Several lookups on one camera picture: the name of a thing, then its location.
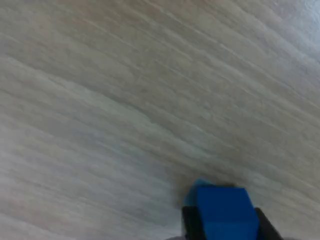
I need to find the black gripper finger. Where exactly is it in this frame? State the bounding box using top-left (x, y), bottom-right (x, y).
top-left (181, 206), bottom-right (208, 240)
top-left (254, 207), bottom-right (285, 240)

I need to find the blue cube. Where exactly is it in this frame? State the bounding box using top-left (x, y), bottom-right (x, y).
top-left (194, 186), bottom-right (260, 240)

